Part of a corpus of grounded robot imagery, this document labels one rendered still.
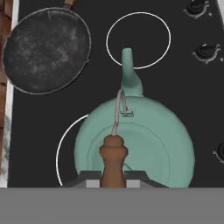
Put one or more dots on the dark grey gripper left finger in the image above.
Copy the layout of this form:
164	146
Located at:
87	179

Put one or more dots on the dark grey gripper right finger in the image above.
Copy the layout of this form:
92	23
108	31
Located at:
138	179

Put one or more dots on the black hob knob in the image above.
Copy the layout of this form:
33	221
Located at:
196	6
220	151
206	52

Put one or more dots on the black hob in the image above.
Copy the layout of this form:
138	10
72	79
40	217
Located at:
180	96

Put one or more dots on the dark grey frying pan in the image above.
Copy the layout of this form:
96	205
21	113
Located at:
43	51

